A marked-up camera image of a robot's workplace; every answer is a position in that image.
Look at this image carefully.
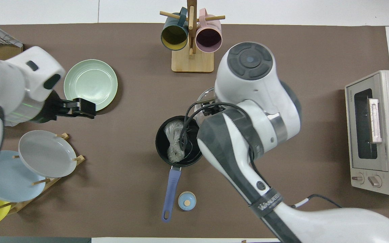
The brown table mat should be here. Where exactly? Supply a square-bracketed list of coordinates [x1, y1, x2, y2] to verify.
[0, 23, 389, 238]

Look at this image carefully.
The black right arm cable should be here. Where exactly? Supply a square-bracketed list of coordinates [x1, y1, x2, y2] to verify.
[180, 102, 342, 208]

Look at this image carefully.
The wooden plate rack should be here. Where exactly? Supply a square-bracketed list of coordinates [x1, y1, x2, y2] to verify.
[0, 133, 86, 215]

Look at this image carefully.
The grey plate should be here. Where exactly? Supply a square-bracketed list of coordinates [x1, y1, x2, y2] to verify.
[18, 130, 77, 178]

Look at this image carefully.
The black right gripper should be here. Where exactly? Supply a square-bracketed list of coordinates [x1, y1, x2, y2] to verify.
[201, 103, 225, 116]

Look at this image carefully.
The glass lid with blue knob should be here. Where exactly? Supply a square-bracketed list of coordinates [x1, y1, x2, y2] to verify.
[194, 87, 217, 118]

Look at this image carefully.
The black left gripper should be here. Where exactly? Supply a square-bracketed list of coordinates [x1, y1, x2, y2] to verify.
[32, 90, 96, 123]

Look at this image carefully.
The light blue plate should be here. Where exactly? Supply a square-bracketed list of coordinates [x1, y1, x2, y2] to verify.
[0, 150, 46, 203]

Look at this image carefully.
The small blue bell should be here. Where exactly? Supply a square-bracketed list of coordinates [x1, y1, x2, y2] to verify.
[178, 191, 197, 211]

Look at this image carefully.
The wooden mug tree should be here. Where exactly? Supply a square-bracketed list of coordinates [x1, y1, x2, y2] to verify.
[160, 0, 225, 73]

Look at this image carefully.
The black wire basket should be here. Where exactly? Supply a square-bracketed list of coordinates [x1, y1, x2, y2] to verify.
[0, 16, 24, 49]

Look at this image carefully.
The pink mug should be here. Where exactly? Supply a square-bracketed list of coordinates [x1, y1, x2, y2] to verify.
[196, 8, 223, 53]

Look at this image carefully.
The teal mug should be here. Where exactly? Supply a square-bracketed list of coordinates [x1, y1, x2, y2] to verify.
[161, 7, 189, 51]

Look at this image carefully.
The dark blue saucepan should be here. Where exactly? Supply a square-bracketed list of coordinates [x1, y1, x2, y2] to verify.
[155, 115, 203, 223]

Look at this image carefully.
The white vermicelli bundle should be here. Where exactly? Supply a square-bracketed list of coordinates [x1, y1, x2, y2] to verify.
[164, 120, 190, 163]

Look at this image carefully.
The mint green plate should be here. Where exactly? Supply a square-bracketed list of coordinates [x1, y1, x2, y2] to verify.
[63, 59, 118, 112]

